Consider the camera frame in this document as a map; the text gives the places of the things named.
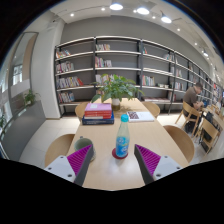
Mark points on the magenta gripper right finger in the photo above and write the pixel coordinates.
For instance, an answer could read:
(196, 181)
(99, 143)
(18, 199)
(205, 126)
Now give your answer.
(153, 166)

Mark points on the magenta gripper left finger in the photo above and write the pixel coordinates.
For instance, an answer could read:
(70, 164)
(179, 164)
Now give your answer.
(73, 167)

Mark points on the clear water bottle blue cap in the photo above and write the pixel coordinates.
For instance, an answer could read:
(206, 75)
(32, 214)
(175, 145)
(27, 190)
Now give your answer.
(123, 137)

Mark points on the grey-green ceramic mug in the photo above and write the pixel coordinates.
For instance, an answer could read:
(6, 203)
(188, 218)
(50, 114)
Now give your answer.
(83, 142)

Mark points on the wooden chair near left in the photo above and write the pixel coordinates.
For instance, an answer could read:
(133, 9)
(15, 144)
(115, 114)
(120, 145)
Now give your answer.
(59, 146)

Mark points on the dark red round coaster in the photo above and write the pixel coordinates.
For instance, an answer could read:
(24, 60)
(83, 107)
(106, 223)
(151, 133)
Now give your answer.
(116, 156)

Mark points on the dark blue thick book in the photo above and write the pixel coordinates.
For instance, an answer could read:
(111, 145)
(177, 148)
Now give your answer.
(98, 119)

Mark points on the wooden chair near right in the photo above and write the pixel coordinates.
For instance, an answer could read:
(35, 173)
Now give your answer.
(183, 141)

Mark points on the open white magazine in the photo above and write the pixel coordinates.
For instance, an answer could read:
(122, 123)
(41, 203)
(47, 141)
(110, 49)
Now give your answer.
(142, 116)

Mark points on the wooden chair far left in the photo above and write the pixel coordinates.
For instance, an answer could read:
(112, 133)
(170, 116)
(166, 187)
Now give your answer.
(80, 109)

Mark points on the red book stack top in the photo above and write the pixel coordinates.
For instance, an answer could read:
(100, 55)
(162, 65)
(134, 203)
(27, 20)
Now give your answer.
(103, 110)

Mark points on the wooden chair far right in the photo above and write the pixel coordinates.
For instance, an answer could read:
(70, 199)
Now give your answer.
(153, 108)

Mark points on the wooden chair under man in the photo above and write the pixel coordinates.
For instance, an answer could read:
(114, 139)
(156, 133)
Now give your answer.
(191, 115)

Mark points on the wooden chair right foreground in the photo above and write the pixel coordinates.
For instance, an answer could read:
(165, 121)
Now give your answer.
(207, 133)

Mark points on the seated man brown shirt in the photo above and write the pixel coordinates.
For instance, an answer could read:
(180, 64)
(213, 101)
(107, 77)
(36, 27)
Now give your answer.
(190, 98)

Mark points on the green potted plant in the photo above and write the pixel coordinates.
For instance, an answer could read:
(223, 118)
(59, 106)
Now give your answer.
(115, 88)

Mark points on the small plant by window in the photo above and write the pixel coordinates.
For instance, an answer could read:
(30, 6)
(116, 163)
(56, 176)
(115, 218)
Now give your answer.
(30, 98)

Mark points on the large grey bookshelf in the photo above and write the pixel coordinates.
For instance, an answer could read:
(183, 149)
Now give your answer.
(162, 74)

